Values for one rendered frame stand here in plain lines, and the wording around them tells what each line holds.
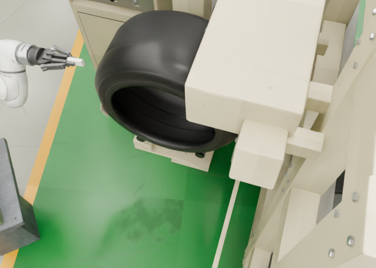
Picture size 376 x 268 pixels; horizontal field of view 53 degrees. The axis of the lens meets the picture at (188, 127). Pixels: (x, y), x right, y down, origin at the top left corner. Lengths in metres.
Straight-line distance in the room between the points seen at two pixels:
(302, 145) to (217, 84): 0.23
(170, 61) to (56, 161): 1.77
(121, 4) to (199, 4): 0.84
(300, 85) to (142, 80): 0.60
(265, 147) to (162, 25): 0.68
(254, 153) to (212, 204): 1.80
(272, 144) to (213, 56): 0.23
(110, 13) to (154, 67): 1.08
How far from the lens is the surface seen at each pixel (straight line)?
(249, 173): 0.80
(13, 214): 2.05
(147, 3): 2.16
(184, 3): 1.51
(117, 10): 2.26
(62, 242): 2.62
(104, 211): 2.60
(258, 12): 0.93
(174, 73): 1.21
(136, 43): 1.29
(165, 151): 1.80
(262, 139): 0.79
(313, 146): 0.86
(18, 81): 1.77
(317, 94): 0.87
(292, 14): 0.94
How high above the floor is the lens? 2.42
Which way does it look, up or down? 61 degrees down
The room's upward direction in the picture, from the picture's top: 3 degrees counter-clockwise
